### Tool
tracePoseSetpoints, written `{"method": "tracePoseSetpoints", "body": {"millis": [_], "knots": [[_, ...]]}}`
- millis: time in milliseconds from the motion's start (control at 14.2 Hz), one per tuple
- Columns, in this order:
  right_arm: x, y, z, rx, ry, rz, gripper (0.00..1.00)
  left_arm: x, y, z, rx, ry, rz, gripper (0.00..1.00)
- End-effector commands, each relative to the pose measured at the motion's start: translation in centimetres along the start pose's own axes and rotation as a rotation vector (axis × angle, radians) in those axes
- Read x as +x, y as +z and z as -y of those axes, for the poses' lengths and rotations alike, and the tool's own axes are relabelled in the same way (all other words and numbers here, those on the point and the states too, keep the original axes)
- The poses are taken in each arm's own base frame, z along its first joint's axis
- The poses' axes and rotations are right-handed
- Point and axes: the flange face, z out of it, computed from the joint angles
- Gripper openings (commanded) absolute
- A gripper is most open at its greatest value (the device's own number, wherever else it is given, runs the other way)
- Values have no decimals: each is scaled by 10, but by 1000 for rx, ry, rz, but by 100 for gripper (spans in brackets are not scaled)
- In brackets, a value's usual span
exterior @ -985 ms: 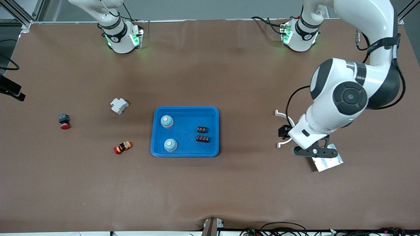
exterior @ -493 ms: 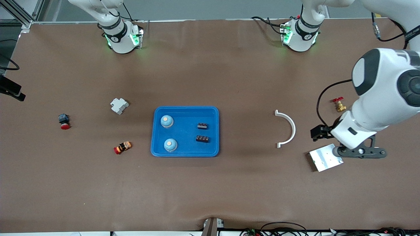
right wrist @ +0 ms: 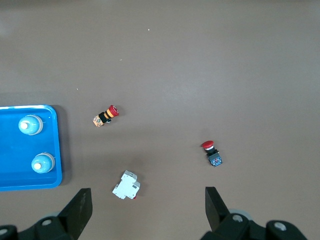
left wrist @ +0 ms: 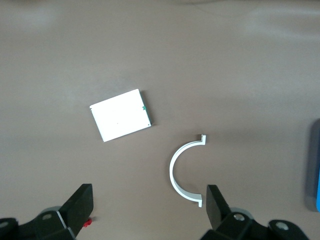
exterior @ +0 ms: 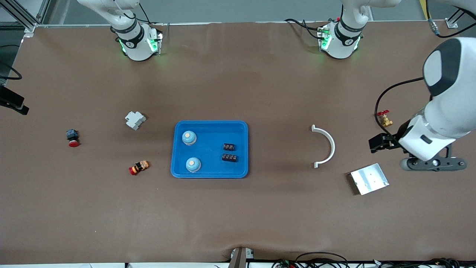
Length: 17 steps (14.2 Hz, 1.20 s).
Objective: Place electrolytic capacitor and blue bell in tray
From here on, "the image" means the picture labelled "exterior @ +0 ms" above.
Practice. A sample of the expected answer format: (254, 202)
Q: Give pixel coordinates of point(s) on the aluminium frame profile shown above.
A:
(452, 23)
(29, 28)

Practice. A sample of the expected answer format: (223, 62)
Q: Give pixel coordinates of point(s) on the white curved plastic bracket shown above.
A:
(332, 143)

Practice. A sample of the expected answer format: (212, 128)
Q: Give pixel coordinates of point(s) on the blue desk bell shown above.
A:
(189, 138)
(193, 165)

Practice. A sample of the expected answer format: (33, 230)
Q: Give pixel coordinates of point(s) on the red mushroom push button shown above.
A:
(73, 143)

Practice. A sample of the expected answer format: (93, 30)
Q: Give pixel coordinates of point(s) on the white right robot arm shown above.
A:
(135, 44)

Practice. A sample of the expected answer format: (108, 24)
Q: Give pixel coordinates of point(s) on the silver metal plate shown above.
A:
(370, 178)

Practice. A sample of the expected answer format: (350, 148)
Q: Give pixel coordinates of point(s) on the grey mount post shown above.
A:
(240, 258)

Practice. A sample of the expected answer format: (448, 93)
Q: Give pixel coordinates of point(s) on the orange red black component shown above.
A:
(139, 167)

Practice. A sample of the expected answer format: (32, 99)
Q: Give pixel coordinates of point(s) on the blue plastic tray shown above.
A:
(212, 149)

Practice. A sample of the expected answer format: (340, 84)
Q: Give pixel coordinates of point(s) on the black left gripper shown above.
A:
(391, 142)

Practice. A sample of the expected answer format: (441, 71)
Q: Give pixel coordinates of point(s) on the white circuit breaker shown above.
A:
(134, 120)

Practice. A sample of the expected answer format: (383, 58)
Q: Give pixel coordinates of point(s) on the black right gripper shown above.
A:
(10, 97)

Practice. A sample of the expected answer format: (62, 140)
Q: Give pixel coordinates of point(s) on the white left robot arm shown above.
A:
(442, 111)

